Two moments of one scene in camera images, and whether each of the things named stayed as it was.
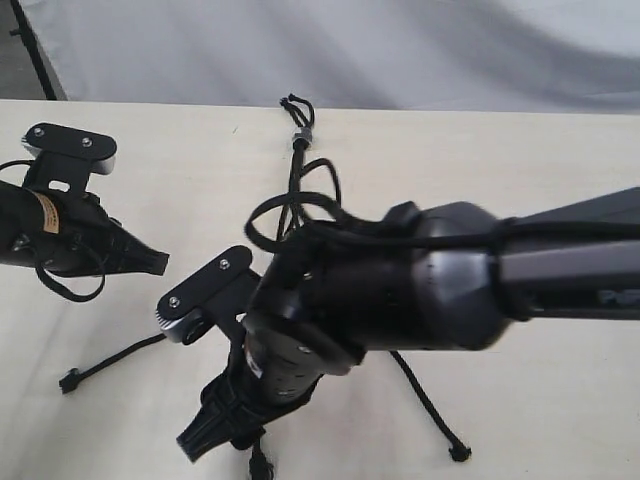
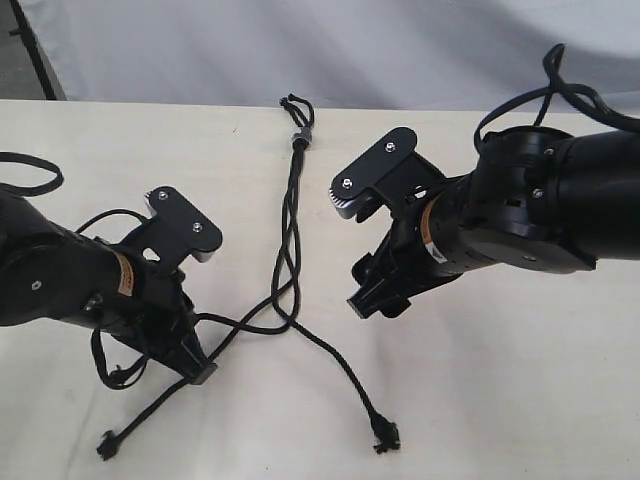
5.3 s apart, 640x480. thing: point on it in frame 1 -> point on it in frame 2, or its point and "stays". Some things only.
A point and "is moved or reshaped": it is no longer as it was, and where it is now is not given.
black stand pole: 22,30 stays
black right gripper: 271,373 -> 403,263
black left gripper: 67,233 -> 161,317
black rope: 70,378 -> 281,284
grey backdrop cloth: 487,55 stays
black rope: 301,114 is moved or reshaped
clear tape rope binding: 302,133 stays
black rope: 262,468 -> 300,114
